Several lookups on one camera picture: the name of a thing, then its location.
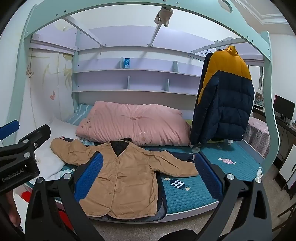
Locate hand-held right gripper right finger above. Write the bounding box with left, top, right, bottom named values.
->
left=194, top=152, right=273, bottom=241

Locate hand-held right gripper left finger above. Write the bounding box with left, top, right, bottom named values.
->
left=24, top=152, right=104, bottom=241

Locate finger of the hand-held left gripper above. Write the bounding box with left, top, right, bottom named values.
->
left=0, top=124, right=51, bottom=160
left=0, top=120, right=20, bottom=141

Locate tan jacket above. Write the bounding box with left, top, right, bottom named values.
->
left=50, top=138, right=199, bottom=220

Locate person's left hand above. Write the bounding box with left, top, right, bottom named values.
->
left=4, top=192, right=22, bottom=228

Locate red plastic object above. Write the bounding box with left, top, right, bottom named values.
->
left=22, top=191, right=74, bottom=232

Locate white pillow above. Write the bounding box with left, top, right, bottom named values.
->
left=30, top=116, right=79, bottom=186

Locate teal quilted bed mat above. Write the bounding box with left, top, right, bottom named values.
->
left=62, top=139, right=264, bottom=215

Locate teal striped pillow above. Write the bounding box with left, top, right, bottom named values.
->
left=66, top=103, right=94, bottom=126

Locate white wardrobe with butterflies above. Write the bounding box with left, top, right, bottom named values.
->
left=20, top=45, right=77, bottom=132

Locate pink patterned cloth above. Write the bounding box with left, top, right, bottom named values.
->
left=243, top=117, right=271, bottom=158

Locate pink quilt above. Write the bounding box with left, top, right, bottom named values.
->
left=76, top=101, right=192, bottom=147

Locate navy and yellow puffer jacket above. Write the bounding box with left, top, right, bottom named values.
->
left=190, top=46, right=255, bottom=147

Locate white cabinet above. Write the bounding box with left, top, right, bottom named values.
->
left=279, top=145, right=296, bottom=188

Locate wooden chair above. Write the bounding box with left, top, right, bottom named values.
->
left=277, top=202, right=296, bottom=226

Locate purple shelf unit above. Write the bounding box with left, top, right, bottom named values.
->
left=72, top=25, right=264, bottom=109

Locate black monitor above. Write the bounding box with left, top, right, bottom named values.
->
left=273, top=94, right=296, bottom=121

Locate picture frame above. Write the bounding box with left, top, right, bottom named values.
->
left=254, top=91, right=264, bottom=106

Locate mint green bed frame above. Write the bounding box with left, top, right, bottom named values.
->
left=14, top=0, right=281, bottom=172

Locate white clothes rail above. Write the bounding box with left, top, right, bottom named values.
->
left=188, top=37, right=245, bottom=62

